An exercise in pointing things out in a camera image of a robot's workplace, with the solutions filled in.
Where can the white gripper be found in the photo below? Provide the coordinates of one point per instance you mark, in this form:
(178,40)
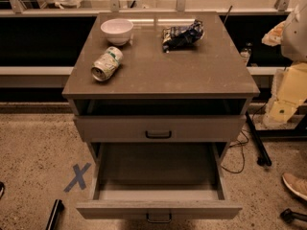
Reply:
(295,37)

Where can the green white 7up can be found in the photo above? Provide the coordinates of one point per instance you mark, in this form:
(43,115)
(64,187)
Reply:
(106,64)

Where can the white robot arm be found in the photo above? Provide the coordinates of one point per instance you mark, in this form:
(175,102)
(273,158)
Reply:
(291,34)

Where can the grey drawer cabinet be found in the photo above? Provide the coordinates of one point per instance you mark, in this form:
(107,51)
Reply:
(206,78)

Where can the open lower drawer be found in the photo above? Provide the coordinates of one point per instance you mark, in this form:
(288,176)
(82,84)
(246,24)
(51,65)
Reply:
(158,182)

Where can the clear plastic bottle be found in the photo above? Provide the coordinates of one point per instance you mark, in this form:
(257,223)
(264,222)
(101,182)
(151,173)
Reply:
(246,53)

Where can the black stand leg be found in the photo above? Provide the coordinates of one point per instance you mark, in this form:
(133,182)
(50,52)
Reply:
(263,157)

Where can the tan shoe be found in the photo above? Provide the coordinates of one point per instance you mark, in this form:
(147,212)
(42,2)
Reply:
(295,184)

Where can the crumpled blue chip bag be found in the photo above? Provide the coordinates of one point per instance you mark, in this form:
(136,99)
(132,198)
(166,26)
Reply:
(179,36)

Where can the black caster base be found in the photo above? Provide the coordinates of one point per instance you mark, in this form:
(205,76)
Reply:
(289,216)

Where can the white ceramic bowl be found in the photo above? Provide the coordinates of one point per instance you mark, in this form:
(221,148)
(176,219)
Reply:
(117,31)

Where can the blue tape cross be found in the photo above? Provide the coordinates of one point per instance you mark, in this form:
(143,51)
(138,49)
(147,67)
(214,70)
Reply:
(78,177)

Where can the black bar lower left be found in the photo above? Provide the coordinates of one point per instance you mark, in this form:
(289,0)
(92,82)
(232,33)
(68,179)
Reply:
(58,207)

